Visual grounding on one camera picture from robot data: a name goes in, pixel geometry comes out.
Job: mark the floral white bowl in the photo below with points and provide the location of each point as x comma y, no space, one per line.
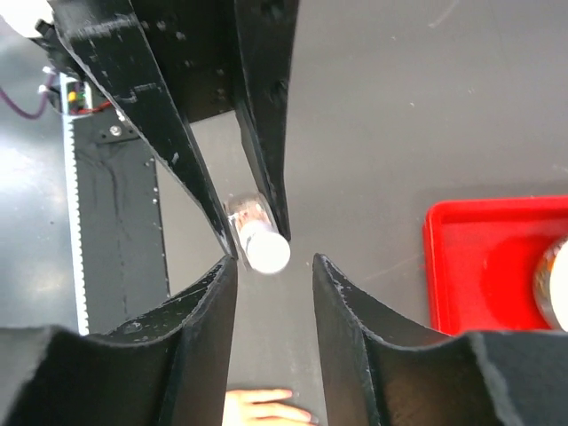
549,285

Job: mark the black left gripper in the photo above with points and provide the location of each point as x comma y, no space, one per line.
158,60

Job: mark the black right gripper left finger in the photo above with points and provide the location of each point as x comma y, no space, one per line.
168,366

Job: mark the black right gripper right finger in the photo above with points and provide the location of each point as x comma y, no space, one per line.
380,368

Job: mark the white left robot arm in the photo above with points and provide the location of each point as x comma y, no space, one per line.
26,18

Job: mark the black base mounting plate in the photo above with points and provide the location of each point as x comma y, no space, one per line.
124,267

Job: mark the red plastic tray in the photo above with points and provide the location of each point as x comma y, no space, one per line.
481,257

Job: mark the glitter nail polish bottle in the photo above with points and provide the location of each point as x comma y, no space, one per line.
246,208

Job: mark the person's left hand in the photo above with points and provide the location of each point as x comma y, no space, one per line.
263,407

